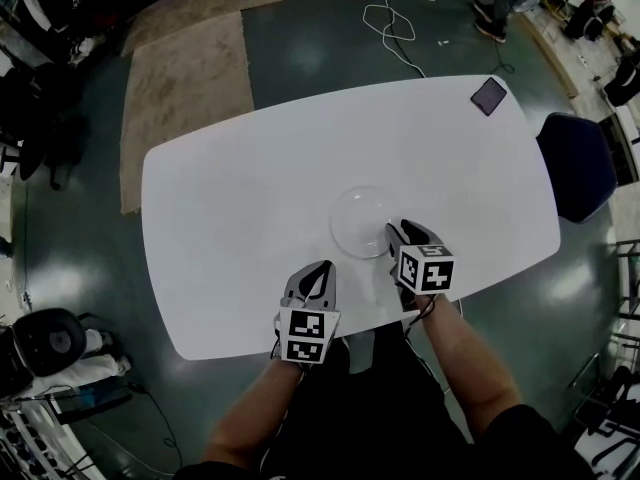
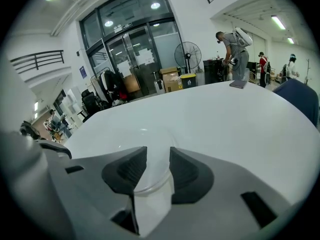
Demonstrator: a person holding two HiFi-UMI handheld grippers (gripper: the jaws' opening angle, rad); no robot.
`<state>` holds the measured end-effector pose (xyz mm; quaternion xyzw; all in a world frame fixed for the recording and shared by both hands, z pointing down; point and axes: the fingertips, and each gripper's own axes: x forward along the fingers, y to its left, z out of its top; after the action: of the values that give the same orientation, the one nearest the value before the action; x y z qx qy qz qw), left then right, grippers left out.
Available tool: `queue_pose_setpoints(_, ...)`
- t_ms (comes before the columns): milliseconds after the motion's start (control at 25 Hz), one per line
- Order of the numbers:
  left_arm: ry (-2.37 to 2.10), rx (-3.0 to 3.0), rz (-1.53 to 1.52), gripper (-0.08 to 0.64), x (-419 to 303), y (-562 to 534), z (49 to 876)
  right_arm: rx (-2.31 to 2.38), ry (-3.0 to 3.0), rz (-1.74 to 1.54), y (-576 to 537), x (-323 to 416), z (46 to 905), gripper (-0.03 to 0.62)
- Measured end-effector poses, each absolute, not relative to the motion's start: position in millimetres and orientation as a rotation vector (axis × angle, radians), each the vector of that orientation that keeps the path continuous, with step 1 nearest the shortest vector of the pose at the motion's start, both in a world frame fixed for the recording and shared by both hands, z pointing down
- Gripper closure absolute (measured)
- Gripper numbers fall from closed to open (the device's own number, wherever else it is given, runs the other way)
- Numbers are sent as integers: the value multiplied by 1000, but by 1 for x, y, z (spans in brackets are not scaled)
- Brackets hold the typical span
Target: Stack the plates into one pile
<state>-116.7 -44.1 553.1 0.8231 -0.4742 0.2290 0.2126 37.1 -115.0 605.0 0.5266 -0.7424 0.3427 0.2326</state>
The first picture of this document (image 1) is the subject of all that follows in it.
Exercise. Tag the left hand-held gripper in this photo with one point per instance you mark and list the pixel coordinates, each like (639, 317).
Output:
(305, 333)

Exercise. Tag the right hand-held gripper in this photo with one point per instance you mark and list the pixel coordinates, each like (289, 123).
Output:
(425, 273)

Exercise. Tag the person's left forearm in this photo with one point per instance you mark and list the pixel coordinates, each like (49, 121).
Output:
(250, 413)

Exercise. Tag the person's right forearm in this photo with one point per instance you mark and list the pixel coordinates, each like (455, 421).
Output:
(470, 368)

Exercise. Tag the person's black clothing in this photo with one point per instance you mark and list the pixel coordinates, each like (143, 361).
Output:
(370, 418)

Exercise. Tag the black smartphone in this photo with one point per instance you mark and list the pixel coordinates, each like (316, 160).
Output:
(489, 97)

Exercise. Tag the dark blue chair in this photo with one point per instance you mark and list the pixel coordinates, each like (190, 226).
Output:
(575, 168)

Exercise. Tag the beige floor mat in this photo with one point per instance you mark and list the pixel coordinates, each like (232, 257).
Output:
(200, 15)
(185, 118)

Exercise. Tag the white shelf unit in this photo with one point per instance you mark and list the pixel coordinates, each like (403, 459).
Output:
(627, 123)

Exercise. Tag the black and white machine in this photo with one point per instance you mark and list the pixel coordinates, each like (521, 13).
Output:
(50, 340)

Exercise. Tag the black office chair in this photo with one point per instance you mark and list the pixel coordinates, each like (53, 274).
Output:
(45, 118)

